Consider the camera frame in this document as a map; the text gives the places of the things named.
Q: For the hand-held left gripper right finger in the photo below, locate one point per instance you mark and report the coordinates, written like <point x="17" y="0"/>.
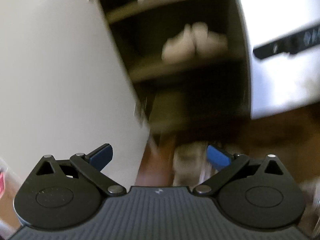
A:
<point x="218" y="157"/>

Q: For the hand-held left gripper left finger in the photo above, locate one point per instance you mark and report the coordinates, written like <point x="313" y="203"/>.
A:
<point x="100" y="157"/>

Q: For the shoe cabinet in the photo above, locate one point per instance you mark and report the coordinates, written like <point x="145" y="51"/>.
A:
<point x="190" y="92"/>

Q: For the white plush slipper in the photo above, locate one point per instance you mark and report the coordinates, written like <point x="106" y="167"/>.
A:
<point x="210" y="42"/>
<point x="177" y="47"/>

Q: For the white cabinet door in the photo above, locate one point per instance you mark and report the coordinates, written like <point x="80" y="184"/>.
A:
<point x="62" y="67"/>
<point x="275" y="85"/>

